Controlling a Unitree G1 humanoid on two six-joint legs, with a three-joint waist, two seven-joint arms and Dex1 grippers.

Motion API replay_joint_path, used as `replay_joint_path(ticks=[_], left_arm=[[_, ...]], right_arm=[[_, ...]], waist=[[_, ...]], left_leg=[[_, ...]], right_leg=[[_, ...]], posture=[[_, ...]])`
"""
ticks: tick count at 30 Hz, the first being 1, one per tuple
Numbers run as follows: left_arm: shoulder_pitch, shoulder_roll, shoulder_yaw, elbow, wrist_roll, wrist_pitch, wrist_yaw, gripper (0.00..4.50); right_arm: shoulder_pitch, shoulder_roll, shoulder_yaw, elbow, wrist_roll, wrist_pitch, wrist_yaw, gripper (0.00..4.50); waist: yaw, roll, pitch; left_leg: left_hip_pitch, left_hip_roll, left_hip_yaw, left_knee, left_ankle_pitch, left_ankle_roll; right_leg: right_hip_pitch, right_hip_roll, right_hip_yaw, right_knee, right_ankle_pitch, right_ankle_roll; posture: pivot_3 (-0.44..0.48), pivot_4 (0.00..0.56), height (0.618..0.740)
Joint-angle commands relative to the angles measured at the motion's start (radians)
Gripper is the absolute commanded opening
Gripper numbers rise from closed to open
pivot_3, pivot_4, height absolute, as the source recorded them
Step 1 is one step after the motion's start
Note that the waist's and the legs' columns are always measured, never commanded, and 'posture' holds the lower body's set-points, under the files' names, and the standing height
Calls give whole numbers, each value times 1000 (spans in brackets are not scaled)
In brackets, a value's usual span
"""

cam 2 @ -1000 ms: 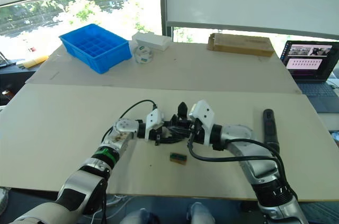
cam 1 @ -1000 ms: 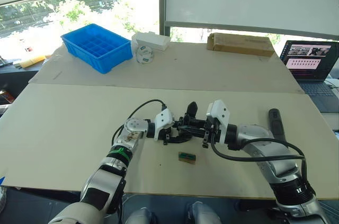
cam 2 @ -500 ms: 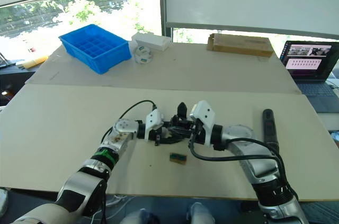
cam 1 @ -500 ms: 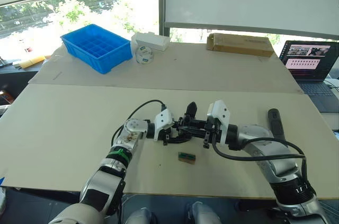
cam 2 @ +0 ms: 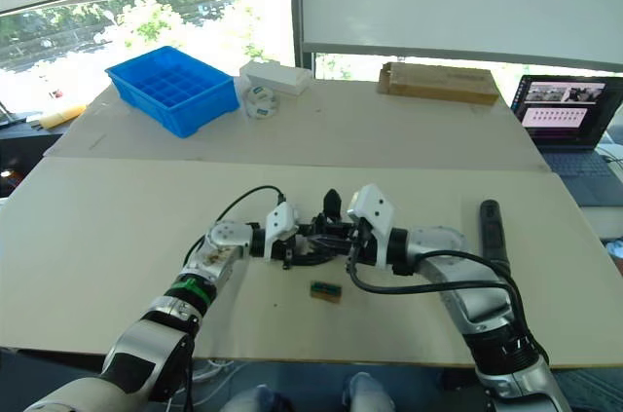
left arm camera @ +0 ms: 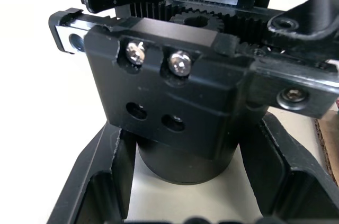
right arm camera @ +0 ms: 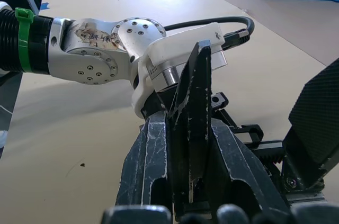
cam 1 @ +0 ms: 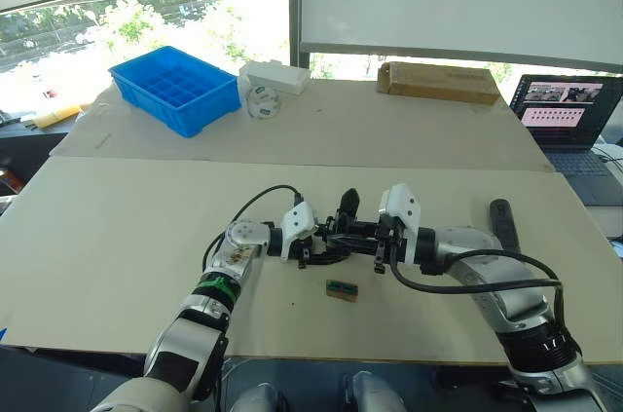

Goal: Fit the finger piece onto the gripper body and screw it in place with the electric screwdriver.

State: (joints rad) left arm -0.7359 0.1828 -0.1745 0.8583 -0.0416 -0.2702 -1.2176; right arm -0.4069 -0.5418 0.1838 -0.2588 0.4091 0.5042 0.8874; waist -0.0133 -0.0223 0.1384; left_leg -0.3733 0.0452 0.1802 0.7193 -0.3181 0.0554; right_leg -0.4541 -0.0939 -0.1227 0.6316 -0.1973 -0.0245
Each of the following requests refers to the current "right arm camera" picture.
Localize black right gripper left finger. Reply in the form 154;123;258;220
115;111;174;206

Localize black gripper body workpiece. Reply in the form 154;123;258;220
219;57;339;203

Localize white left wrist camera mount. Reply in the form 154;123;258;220
131;22;228;119

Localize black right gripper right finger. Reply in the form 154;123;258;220
208;119;291;213

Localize green cable tie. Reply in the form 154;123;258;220
14;7;35;74

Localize black pointed finger piece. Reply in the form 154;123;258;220
168;40;213;217

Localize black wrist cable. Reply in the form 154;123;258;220
164;16;255;50

